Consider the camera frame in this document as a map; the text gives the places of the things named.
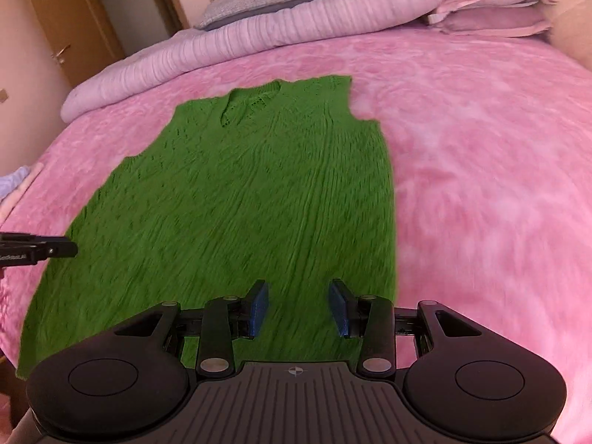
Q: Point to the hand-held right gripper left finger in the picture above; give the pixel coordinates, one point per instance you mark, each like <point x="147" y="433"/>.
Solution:
<point x="260" y="307"/>

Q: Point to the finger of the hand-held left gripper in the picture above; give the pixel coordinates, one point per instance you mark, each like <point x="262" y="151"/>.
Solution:
<point x="58" y="247"/>

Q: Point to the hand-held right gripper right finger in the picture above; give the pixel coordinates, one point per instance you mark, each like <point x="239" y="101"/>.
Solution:
<point x="338" y="307"/>

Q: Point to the green towel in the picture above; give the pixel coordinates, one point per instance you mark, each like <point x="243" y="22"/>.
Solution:
<point x="231" y="194"/>

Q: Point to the light blue folded garment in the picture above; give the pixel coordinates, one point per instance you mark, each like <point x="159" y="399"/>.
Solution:
<point x="11" y="181"/>

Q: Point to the pink floral blanket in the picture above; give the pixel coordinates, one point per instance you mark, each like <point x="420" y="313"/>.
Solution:
<point x="471" y="175"/>

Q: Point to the wooden door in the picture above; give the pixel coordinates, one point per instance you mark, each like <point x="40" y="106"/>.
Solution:
<point x="69" y="14"/>

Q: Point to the rolled lilac duvet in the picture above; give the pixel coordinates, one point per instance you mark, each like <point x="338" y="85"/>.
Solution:
<point x="277" y="32"/>

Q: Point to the grey pillow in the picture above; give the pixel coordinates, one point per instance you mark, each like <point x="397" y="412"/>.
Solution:
<point x="259" y="2"/>

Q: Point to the pink cushion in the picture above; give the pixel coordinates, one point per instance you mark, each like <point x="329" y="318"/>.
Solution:
<point x="499" y="22"/>

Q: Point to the beige headboard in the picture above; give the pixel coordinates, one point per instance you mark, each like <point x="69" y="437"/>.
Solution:
<point x="573" y="32"/>

